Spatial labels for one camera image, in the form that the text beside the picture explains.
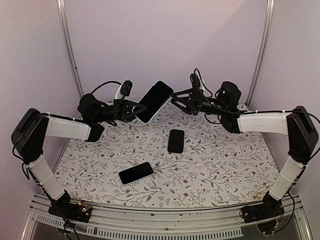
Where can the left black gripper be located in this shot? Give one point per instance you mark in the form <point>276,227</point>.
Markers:
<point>122,110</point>

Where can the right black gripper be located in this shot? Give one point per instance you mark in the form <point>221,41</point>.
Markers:
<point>195,97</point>

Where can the light blue cased phone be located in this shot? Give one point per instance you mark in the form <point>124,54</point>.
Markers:
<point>154,99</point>

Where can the black cased phone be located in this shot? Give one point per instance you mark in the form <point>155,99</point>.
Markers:
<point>176,141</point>

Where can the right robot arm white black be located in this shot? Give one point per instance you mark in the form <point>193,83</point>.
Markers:
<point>297,124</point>

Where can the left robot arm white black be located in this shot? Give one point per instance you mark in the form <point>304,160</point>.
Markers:
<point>30,133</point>

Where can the white cased phone on table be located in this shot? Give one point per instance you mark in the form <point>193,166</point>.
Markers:
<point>136,173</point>

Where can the floral patterned table mat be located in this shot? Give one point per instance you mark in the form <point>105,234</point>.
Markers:
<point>216,168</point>

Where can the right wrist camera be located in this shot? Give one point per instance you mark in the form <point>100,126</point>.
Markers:
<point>196,82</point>

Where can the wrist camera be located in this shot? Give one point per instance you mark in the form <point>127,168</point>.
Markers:
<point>124,90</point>
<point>196,82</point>

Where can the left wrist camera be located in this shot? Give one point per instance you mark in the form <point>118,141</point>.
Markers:
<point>124,90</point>

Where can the right aluminium frame post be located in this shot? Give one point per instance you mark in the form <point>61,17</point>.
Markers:
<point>268,18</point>

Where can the aluminium frame post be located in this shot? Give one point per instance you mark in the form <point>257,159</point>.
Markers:
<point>62,14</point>
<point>268,18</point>

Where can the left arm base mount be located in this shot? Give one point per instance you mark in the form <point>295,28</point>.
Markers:
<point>79,212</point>

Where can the front aluminium rail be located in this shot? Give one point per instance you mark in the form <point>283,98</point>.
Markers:
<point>112,222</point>

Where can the left aluminium frame post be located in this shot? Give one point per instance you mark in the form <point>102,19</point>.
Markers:
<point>62,14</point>

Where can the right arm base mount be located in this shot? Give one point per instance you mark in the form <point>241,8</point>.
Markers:
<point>271,212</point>

